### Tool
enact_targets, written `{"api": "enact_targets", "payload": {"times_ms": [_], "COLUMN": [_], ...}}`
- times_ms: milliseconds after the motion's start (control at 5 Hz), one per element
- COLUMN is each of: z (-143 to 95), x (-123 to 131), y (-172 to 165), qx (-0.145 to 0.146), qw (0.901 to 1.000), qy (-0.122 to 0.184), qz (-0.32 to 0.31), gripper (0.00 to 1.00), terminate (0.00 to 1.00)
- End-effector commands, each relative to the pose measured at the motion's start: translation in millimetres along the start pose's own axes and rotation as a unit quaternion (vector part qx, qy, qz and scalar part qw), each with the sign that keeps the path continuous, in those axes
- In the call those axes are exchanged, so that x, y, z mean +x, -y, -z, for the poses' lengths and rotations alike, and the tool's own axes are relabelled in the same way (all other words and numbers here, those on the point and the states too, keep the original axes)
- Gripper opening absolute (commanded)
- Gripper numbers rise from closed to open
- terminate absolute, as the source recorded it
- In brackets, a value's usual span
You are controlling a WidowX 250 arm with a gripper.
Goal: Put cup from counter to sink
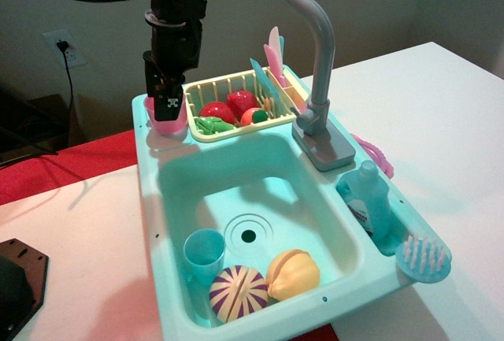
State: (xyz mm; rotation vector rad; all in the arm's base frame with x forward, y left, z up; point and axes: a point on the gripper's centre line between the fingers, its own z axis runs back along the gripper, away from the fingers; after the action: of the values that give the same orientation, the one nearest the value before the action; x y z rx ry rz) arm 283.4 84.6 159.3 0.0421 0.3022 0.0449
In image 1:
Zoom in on teal toy sink unit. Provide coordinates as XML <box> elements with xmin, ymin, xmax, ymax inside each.
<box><xmin>132</xmin><ymin>96</ymin><xmax>452</xmax><ymax>340</ymax></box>

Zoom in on black power cord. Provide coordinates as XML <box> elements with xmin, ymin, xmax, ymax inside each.
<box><xmin>0</xmin><ymin>39</ymin><xmax>99</xmax><ymax>184</ymax></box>

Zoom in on blue soap bottle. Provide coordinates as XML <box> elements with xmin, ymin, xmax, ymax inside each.
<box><xmin>335</xmin><ymin>160</ymin><xmax>392</xmax><ymax>243</ymax></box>

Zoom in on yellow dish rack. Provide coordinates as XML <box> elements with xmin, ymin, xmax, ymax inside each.
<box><xmin>183</xmin><ymin>66</ymin><xmax>310</xmax><ymax>143</ymax></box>

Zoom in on red toy apple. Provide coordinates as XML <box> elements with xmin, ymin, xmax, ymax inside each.
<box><xmin>199</xmin><ymin>101</ymin><xmax>235</xmax><ymax>125</ymax></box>

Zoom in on orange toy tomato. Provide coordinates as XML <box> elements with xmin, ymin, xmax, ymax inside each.
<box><xmin>240</xmin><ymin>107</ymin><xmax>269</xmax><ymax>127</ymax></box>

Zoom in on pink plastic cup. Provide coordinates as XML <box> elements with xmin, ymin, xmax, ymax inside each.
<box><xmin>143</xmin><ymin>97</ymin><xmax>187</xmax><ymax>135</ymax></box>

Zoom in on teal toy plate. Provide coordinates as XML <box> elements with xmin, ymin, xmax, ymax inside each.
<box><xmin>249</xmin><ymin>57</ymin><xmax>288</xmax><ymax>118</ymax></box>

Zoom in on blue scrub brush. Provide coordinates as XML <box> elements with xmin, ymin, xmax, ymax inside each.
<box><xmin>395</xmin><ymin>235</ymin><xmax>451</xmax><ymax>284</ymax></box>

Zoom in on pink toy knife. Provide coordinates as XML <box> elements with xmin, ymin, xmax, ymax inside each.
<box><xmin>263</xmin><ymin>44</ymin><xmax>287</xmax><ymax>87</ymax></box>

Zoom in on light pink toy spatula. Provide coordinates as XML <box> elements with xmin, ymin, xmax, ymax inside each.
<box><xmin>269</xmin><ymin>26</ymin><xmax>282</xmax><ymax>61</ymax></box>

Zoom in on red toy strawberry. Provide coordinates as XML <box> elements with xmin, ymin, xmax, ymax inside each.
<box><xmin>226</xmin><ymin>90</ymin><xmax>258</xmax><ymax>120</ymax></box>

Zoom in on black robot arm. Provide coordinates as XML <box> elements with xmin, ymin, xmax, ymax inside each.
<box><xmin>73</xmin><ymin>0</ymin><xmax>207</xmax><ymax>121</ymax></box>

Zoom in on yellow toy fruit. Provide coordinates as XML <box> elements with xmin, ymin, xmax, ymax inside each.
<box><xmin>266</xmin><ymin>249</ymin><xmax>321</xmax><ymax>301</ymax></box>

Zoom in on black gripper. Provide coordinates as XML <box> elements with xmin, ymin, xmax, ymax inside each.
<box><xmin>143</xmin><ymin>9</ymin><xmax>202</xmax><ymax>121</ymax></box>

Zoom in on pink plastic toy handle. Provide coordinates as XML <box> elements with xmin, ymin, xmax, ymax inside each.
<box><xmin>351</xmin><ymin>134</ymin><xmax>395</xmax><ymax>179</ymax></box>

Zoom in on teal plastic cup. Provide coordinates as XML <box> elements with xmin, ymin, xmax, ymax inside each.
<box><xmin>183</xmin><ymin>228</ymin><xmax>226</xmax><ymax>287</ymax></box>

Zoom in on white wall outlet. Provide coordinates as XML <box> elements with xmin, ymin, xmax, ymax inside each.
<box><xmin>43</xmin><ymin>29</ymin><xmax>87</xmax><ymax>68</ymax></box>

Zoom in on green toy vegetable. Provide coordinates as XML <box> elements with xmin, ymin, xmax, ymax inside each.
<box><xmin>195</xmin><ymin>117</ymin><xmax>235</xmax><ymax>135</ymax></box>

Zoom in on red cloth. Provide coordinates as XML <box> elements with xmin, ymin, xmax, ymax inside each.
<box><xmin>1</xmin><ymin>131</ymin><xmax>137</xmax><ymax>205</ymax></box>

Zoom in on grey toy faucet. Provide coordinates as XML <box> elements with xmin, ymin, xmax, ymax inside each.
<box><xmin>282</xmin><ymin>0</ymin><xmax>355</xmax><ymax>172</ymax></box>

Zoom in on purple striped toy onion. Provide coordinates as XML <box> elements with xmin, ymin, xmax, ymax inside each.
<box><xmin>209</xmin><ymin>265</ymin><xmax>269</xmax><ymax>323</ymax></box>

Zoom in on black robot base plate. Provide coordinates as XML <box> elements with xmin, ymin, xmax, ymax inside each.
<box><xmin>1</xmin><ymin>239</ymin><xmax>49</xmax><ymax>340</ymax></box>

